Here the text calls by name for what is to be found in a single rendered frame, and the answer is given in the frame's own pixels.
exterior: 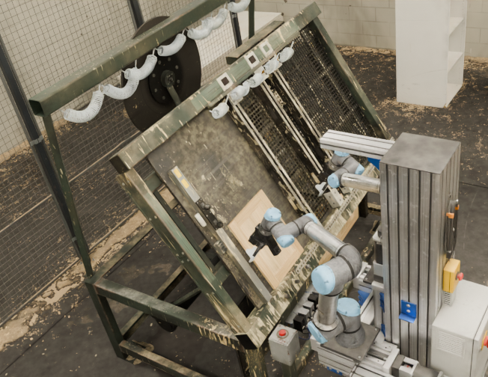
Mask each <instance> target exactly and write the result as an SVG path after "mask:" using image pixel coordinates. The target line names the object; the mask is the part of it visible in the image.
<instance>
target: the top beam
mask: <svg viewBox="0 0 488 377"><path fill-rule="evenodd" d="M321 13H322V12H321V10H320V9H319V7H318V6H317V3H316V2H315V1H314V2H312V3H311V4H309V5H308V6H307V7H305V8H303V9H302V10H301V11H300V12H298V13H297V14H296V15H295V16H293V17H292V18H291V19H289V20H288V21H286V22H285V24H283V25H282V26H280V27H279V28H278V29H276V30H275V31H274V32H272V33H271V34H270V35H269V36H268V37H266V38H265V39H263V40H262V41H261V42H259V44H257V45H256V46H254V47H253V48H252V49H250V50H249V51H248V52H247V53H245V54H244V55H243V56H242V57H240V58H239V59H238V60H236V61H235V62H233V63H232V64H231V65H230V66H229V67H227V68H226V69H225V70H223V71H222V72H221V73H220V74H218V75H217V76H216V77H214V78H213V79H212V80H210V81H209V82H208V83H206V84H205V85H204V86H203V87H202V88H200V89H199V90H197V91H196V92H195V93H193V95H191V96H190V97H189V98H187V99H186V100H184V101H183V102H182V103H181V104H179V105H178V106H177V107H176V108H174V109H173V110H172V111H170V112H169V113H167V114H166V116H164V117H163V118H161V119H160V120H158V121H157V122H156V123H155V124H153V125H152V126H151V127H150V128H149V129H147V130H146V131H144V132H143V133H141V134H140V136H138V137H137V138H135V139H134V140H133V141H131V142H130V143H129V144H128V145H126V146H125V147H124V148H123V149H121V150H120V151H118V152H117V153H116V154H114V155H113V156H112V157H111V158H110V159H109V161H110V162H111V164H112V165H113V166H114V168H115V169H116V170H117V172H118V173H119V174H123V173H125V172H126V171H128V170H130V169H131V168H133V167H134V166H135V165H136V164H138V163H139V162H140V161H141V160H142V159H143V158H144V157H146V156H147V155H148V154H150V153H151V152H152V151H153V150H155V149H156V148H157V147H158V146H159V145H160V144H162V143H163V142H164V141H166V140H167V139H168V138H169V137H171V136H172V135H173V134H174V133H175V132H176V131H177V130H179V129H180V128H181V127H182V126H184V125H185V124H186V123H188V122H189V121H190V120H191V119H192V118H193V117H195V116H196V115H197V114H198V113H200V112H201V111H202V110H204V109H205V108H206V107H207V105H209V104H210V103H211V102H212V101H213V100H214V99H216V98H217V97H218V96H219V95H221V94H222V93H223V92H224V91H223V89H222V88H221V86H220V85H219V83H218V82H217V81H216V80H217V78H218V77H220V76H221V75H223V74H224V73H227V74H228V76H229V77H230V79H231V81H232V82H233V83H235V82H237V81H238V80H239V79H240V78H242V77H243V76H244V75H245V74H246V73H247V72H249V71H250V70H251V68H250V66H249V65H248V63H247V62H246V60H245V59H244V57H245V56H247V55H248V54H249V53H251V52H253V53H255V55H256V56H257V59H258V60H259V62H261V61H262V60H263V59H264V58H266V57H265V56H264V54H263V53H262V51H261V50H260V48H259V46H260V45H261V44H262V43H264V42H265V41H266V40H267V41H268V43H269V44H270V46H271V47H272V49H273V50H274V51H275V50H276V49H277V48H278V47H279V46H280V45H282V44H283V43H284V42H285V41H287V40H288V39H289V38H291V37H292V36H293V35H294V34H295V33H296V32H298V31H300V30H301V29H302V28H304V27H305V26H306V25H307V24H308V23H309V22H311V21H312V20H313V19H314V18H316V17H317V16H318V15H320V14H321Z"/></svg>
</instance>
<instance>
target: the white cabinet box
mask: <svg viewBox="0 0 488 377"><path fill-rule="evenodd" d="M466 12H467V0H395V18H396V72H397V102H404V103H411V104H416V105H426V106H432V107H438V108H446V107H447V106H448V104H449V103H450V101H451V100H452V99H453V98H454V96H455V95H456V93H457V92H458V90H459V89H460V88H461V87H462V84H463V65H464V52H465V38H466Z"/></svg>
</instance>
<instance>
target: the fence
mask: <svg viewBox="0 0 488 377"><path fill-rule="evenodd" d="M175 169H177V170H178V171H179V172H180V173H181V175H182V176H181V177H180V178H178V177H177V175H176V174H175V172H174V170H175ZM168 174H169V176H170V177H171V178H172V179H173V181H174V182H175V183H176V185H177V187H178V188H179V189H180V190H181V191H182V193H183V194H184V196H185V197H186V199H187V200H188V202H190V204H191V205H192V207H193V208H194V209H195V211H196V212H197V213H199V214H200V216H201V217H202V218H203V219H204V221H205V222H206V224H207V227H208V228H209V230H210V231H211V233H212V234H213V235H214V236H215V238H216V239H217V240H218V241H219V240H221V241H222V242H223V244H224V245H225V247H226V248H227V250H226V253H227V254H228V256H229V257H230V258H231V259H232V261H233V262H234V264H235V265H236V266H237V268H238V269H239V270H240V272H241V273H242V274H243V276H244V277H245V279H246V280H247V281H248V283H249V284H250V285H251V287H252V288H253V290H254V291H255V292H256V293H257V295H258V296H259V298H260V299H261V301H262V302H263V303H267V302H269V300H270V299H271V297H272V296H271V295H270V293H269V291H268V290H267V289H266V287H265V286H264V285H263V283H262V282H261V281H260V279H259V278H258V276H257V275H256V274H255V273H254V271H253V270H252V268H251V267H250V265H249V264H248V263H247V262H246V260H245V259H244V257H243V256H242V254H241V253H240V252H239V251H238V249H237V247H236V246H235V245H234V243H233V242H232V241H231V240H230V238H229V237H228V235H227V234H226V232H225V231H224V230H223V229H222V228H219V229H218V230H215V229H214V228H213V226H212V225H211V224H210V222H209V221H208V220H207V218H206V217H205V216H204V214H203V213H202V211H201V210H200V209H199V208H198V206H197V205H196V203H195V202H196V201H197V200H198V199H199V198H200V197H199V196H198V194H197V193H196V191H195V190H194V189H193V187H192V186H191V185H190V183H189V182H188V180H187V179H186V178H185V177H184V175H183V174H182V172H181V171H180V169H179V168H178V167H177V166H175V167H173V168H172V169H171V170H170V171H169V172H168ZM183 179H185V181H187V183H188V184H189V187H188V188H186V187H185V186H184V185H183V184H182V183H181V181H182V180H183Z"/></svg>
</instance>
